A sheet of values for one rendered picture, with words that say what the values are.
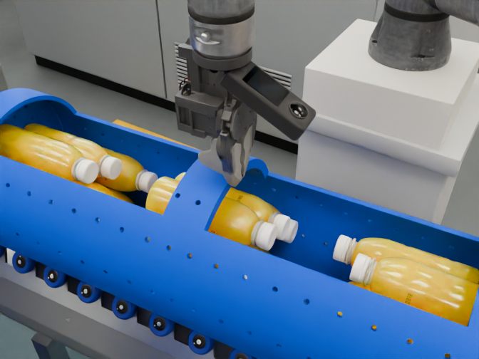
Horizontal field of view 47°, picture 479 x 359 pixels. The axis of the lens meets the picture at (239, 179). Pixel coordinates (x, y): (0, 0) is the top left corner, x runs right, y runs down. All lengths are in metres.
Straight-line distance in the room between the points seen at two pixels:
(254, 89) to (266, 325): 0.30
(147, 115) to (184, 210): 2.39
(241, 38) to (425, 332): 0.39
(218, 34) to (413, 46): 0.50
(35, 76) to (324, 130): 2.80
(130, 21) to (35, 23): 0.77
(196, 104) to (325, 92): 0.40
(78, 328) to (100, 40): 2.31
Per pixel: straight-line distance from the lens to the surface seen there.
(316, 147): 1.11
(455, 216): 2.65
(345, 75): 1.00
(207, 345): 0.91
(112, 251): 0.81
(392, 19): 1.04
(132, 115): 3.14
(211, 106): 0.67
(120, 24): 3.04
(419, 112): 0.98
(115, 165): 0.99
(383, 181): 1.09
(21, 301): 1.15
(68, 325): 1.10
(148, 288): 0.80
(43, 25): 3.50
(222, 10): 0.60
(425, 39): 1.04
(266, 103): 0.64
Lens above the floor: 1.73
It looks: 41 degrees down
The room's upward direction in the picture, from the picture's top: straight up
